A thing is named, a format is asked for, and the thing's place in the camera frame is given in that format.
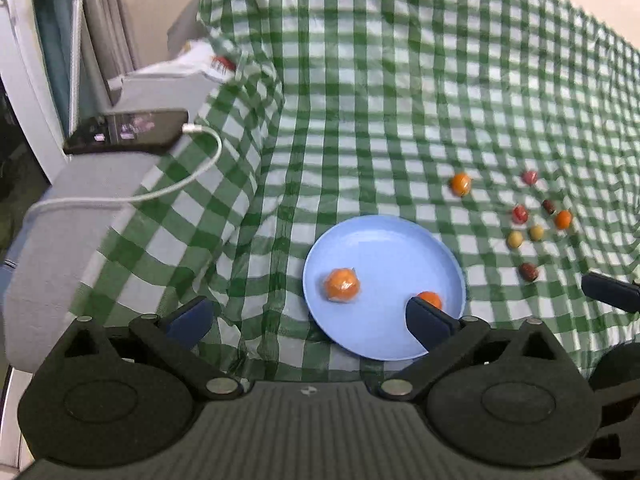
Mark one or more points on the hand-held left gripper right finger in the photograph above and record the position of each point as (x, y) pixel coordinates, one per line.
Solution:
(425, 324)

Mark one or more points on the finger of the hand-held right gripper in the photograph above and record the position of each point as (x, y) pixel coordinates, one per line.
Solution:
(607, 291)

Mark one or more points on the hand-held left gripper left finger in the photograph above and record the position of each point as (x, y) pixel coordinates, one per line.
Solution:
(190, 321)

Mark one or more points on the orange mandarin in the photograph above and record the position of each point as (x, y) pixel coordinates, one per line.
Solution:
(460, 184)
(432, 300)
(563, 219)

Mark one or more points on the blue plate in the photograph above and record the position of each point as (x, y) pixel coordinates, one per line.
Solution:
(385, 260)

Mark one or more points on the yellow round fruit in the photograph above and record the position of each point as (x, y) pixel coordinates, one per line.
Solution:
(536, 232)

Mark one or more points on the plastic-wrapped orange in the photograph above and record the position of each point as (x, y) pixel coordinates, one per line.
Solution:
(341, 285)

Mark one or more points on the dark red date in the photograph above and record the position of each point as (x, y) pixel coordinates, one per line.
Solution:
(528, 271)
(549, 206)

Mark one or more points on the yellow-green round fruit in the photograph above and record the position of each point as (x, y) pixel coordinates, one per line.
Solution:
(515, 239)

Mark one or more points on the red fruit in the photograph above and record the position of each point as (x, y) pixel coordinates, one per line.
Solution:
(520, 214)
(530, 177)

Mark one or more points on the grey fabric seat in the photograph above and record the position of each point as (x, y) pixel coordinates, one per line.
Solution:
(65, 220)

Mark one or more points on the green checked tablecloth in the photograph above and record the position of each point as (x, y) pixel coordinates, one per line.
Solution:
(400, 85)

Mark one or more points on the white bag with red print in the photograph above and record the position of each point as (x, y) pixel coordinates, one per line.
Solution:
(205, 60)

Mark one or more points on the grey curtain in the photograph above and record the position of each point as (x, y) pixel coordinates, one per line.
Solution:
(105, 10)

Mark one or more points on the white door frame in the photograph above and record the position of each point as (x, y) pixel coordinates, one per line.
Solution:
(22, 70)

